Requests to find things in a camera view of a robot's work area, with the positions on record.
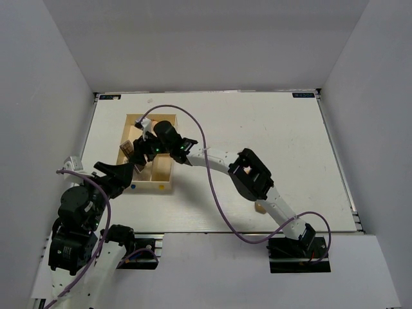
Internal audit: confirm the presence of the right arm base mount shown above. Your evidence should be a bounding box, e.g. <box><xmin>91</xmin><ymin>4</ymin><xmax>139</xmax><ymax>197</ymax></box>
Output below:
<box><xmin>267</xmin><ymin>237</ymin><xmax>331</xmax><ymax>274</ymax></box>

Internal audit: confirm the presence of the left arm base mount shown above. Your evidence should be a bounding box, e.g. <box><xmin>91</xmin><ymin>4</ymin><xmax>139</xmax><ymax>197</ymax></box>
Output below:
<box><xmin>105</xmin><ymin>225</ymin><xmax>163</xmax><ymax>270</ymax></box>

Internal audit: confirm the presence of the wooden compartment box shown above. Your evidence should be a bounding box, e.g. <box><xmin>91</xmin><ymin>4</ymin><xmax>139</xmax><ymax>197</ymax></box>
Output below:
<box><xmin>117</xmin><ymin>114</ymin><xmax>174</xmax><ymax>194</ymax></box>

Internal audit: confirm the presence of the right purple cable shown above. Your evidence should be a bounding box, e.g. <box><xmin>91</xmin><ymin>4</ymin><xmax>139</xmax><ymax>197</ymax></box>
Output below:
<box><xmin>138</xmin><ymin>104</ymin><xmax>333</xmax><ymax>265</ymax></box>

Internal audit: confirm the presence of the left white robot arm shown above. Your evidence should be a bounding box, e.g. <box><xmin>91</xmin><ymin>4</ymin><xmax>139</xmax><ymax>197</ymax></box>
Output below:
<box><xmin>39</xmin><ymin>158</ymin><xmax>136</xmax><ymax>308</ymax></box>

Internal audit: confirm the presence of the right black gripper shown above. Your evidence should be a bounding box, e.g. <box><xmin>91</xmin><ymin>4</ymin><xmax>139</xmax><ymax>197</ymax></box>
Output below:
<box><xmin>131</xmin><ymin>129</ymin><xmax>173</xmax><ymax>166</ymax></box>

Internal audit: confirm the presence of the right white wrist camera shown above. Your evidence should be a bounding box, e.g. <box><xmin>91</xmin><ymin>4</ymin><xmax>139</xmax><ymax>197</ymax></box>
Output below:
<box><xmin>135</xmin><ymin>117</ymin><xmax>152</xmax><ymax>140</ymax></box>

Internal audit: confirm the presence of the nude tan eyeshadow palette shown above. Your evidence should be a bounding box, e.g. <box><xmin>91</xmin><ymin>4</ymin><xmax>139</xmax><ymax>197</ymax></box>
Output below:
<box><xmin>119</xmin><ymin>140</ymin><xmax>144</xmax><ymax>174</ymax></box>

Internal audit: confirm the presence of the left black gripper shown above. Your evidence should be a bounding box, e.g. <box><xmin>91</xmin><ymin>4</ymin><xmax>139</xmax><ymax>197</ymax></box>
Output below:
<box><xmin>77</xmin><ymin>160</ymin><xmax>135</xmax><ymax>230</ymax></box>

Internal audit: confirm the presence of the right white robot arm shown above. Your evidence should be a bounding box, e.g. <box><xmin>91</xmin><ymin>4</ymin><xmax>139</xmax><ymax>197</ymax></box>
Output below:
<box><xmin>132</xmin><ymin>118</ymin><xmax>315</xmax><ymax>258</ymax></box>

